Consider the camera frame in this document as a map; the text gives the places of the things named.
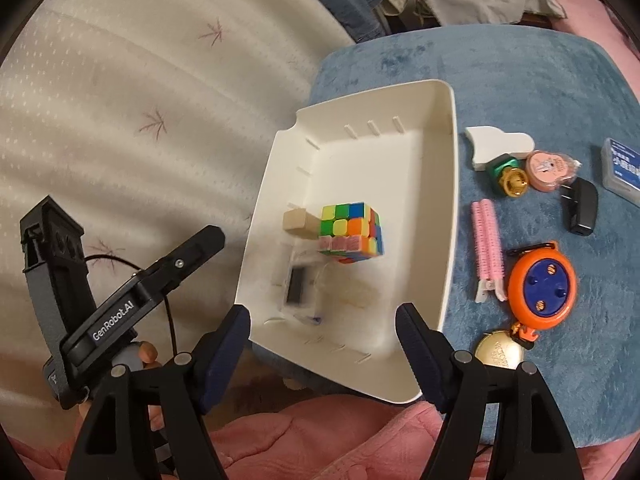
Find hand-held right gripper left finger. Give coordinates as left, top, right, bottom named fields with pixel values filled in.
left=65, top=304, right=252, bottom=480

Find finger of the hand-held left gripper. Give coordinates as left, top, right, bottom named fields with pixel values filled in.
left=142, top=225, right=227, bottom=303

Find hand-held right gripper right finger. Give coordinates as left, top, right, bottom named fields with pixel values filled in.
left=395, top=303, right=583, bottom=480

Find white plastic bin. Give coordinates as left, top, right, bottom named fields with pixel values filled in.
left=234, top=79, right=460, bottom=405

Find green and gold valve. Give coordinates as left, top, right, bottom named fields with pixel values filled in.
left=487, top=155, right=530, bottom=199

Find person's left hand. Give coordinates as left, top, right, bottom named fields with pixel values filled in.
left=137, top=341, right=163, bottom=367

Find gold round tin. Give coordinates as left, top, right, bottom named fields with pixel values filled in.
left=474, top=330, right=526, bottom=370

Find clear plastic case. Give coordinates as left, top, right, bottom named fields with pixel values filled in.
left=272, top=252, right=333, bottom=325

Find pink blanket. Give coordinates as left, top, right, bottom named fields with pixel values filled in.
left=7, top=0, right=640, bottom=480

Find beige block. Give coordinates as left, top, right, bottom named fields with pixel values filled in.
left=282, top=207, right=321, bottom=237

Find pink hair roller clip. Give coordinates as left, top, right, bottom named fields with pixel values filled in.
left=471, top=200, right=510, bottom=305

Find orange and blue tape measure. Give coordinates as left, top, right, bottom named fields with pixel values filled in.
left=506, top=242, right=578, bottom=346

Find colourful puzzle cube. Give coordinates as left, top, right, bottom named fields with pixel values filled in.
left=316, top=202, right=386, bottom=265

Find white floral print fabric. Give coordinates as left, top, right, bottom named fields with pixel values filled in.
left=0, top=0, right=361, bottom=411

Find black charger adapter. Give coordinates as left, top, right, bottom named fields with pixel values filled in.
left=560, top=179, right=599, bottom=235

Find pink round tape dispenser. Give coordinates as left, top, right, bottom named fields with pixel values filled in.
left=525, top=150, right=583, bottom=193

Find blue and white box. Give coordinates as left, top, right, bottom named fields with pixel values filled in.
left=600, top=137, right=640, bottom=192

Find blue plush mat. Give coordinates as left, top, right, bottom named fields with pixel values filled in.
left=280, top=22, right=640, bottom=448

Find blue jeans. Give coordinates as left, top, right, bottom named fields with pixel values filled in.
left=282, top=0, right=388, bottom=43

